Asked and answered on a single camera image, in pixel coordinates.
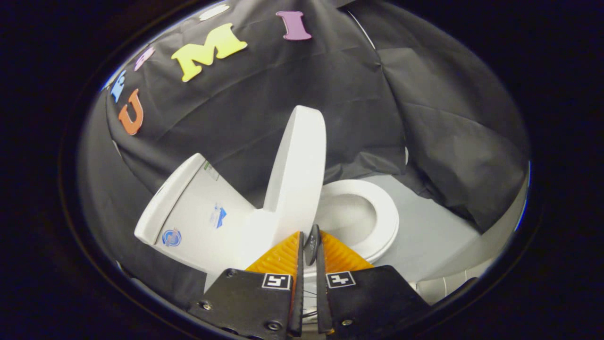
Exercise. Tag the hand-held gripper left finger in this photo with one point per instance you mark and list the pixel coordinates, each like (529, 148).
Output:
(255, 302)

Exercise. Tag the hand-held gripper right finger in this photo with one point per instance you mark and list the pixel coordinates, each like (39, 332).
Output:
(368, 302)

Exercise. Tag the white toilet lid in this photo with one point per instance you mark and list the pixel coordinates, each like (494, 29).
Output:
(297, 174)

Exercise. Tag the white toilet bowl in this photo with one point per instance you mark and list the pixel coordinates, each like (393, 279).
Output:
(384, 222)

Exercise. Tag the white toilet tank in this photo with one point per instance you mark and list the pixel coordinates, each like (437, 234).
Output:
(193, 222)

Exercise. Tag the black backdrop cloth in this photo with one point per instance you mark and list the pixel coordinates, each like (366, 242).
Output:
(330, 94)

